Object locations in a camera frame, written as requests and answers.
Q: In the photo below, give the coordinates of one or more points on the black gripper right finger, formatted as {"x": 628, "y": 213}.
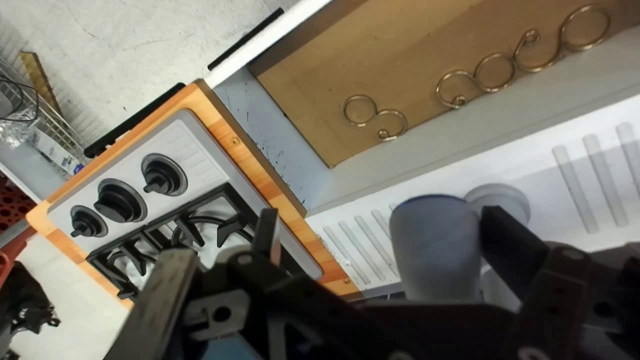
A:
{"x": 510, "y": 243}

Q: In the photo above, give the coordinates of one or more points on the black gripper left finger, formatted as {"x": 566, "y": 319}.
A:
{"x": 266, "y": 231}

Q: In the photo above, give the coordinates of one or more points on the grey cup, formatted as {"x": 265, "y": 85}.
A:
{"x": 437, "y": 246}

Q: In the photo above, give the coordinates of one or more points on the grey sink drain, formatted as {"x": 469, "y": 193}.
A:
{"x": 503, "y": 198}

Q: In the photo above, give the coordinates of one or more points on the black burner grate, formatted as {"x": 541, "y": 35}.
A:
{"x": 207, "y": 217}
{"x": 130, "y": 260}

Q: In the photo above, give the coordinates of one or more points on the wooden toy kitchen unit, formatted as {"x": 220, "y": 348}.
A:
{"x": 266, "y": 132}

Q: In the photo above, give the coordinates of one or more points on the grey stove panel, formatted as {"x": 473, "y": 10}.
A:
{"x": 200, "y": 152}

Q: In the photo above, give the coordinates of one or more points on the white ribbed sink basin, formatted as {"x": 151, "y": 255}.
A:
{"x": 581, "y": 166}

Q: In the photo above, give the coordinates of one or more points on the black stove knob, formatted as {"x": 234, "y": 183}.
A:
{"x": 120, "y": 200}
{"x": 87, "y": 223}
{"x": 162, "y": 177}

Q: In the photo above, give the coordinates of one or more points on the gold S hook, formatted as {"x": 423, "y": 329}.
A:
{"x": 375, "y": 119}
{"x": 475, "y": 80}
{"x": 563, "y": 40}

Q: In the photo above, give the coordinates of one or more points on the black floor equipment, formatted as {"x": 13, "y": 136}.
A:
{"x": 22, "y": 300}

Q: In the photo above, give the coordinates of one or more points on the red crate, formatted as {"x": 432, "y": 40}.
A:
{"x": 13, "y": 203}

